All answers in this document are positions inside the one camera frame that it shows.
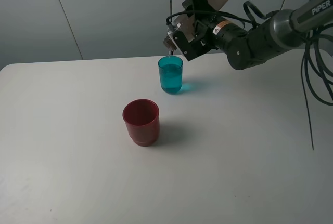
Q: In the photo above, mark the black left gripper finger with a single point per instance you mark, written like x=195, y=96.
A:
x=197, y=8

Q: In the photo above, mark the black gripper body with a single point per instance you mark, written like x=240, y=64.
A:
x=208, y=31

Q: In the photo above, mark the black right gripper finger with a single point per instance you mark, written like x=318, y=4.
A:
x=188, y=49

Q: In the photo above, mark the clear smoky plastic bottle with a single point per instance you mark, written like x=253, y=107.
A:
x=216, y=4

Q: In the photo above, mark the teal translucent plastic cup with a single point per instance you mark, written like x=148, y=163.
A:
x=170, y=73

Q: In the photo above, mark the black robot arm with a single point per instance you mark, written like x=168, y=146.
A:
x=247, y=42

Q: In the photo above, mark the red plastic cup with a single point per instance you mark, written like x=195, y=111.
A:
x=141, y=118

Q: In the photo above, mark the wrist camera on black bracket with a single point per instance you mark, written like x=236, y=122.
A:
x=185, y=24

